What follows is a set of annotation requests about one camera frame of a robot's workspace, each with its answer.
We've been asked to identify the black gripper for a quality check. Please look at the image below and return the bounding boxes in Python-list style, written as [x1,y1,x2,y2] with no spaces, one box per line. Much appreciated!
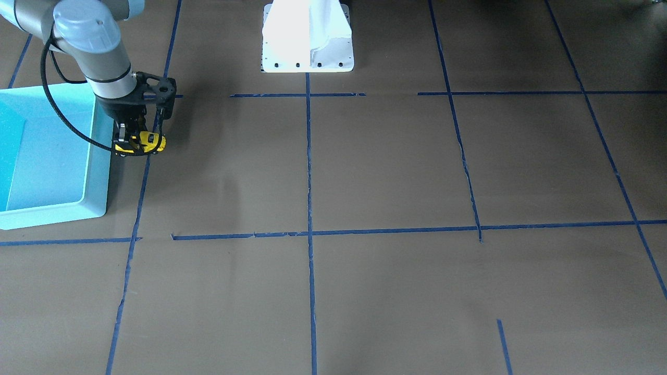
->
[95,93,155,147]

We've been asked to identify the yellow beetle toy car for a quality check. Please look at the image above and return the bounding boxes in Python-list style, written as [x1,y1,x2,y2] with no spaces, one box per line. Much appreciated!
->
[113,131,167,156]

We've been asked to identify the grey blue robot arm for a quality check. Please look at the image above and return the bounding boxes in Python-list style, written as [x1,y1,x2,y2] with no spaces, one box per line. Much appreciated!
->
[2,1,165,156]

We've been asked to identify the blue plastic bin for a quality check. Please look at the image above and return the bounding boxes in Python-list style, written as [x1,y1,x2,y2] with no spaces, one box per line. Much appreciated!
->
[1,86,110,230]

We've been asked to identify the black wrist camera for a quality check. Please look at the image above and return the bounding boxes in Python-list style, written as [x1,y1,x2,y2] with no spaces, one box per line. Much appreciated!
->
[133,71,177,120]

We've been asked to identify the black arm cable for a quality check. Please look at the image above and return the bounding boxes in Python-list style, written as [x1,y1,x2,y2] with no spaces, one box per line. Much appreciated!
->
[40,26,167,157]

